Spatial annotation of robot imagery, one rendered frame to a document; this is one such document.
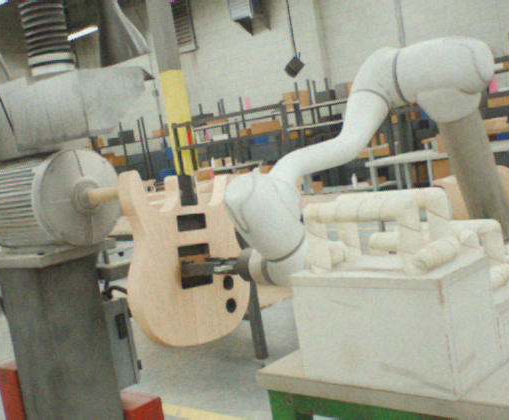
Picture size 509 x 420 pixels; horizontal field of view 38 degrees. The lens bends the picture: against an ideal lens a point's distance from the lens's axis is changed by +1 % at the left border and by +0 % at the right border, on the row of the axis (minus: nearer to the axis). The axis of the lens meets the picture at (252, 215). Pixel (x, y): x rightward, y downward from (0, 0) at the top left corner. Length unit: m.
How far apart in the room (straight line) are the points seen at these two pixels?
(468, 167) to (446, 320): 0.85
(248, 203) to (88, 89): 0.47
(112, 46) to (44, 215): 0.44
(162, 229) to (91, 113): 0.30
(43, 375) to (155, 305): 0.56
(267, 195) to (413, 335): 0.43
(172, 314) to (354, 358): 0.64
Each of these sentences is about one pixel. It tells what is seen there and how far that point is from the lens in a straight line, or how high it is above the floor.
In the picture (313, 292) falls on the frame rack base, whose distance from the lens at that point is 1.14.
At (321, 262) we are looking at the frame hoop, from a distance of 1.13.
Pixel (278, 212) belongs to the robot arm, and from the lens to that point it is 1.36.
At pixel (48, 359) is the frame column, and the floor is 0.84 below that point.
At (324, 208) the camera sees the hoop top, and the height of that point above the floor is 1.21.
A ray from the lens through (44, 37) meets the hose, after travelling 1.76.
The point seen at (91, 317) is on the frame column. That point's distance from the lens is 2.10.
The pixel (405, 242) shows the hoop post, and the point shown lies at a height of 1.15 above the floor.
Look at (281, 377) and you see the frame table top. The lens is 1.25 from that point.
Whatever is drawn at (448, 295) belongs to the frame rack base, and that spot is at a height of 1.07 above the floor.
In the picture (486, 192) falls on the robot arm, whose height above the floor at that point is 1.10.
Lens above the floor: 1.33
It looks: 6 degrees down
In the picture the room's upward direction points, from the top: 9 degrees counter-clockwise
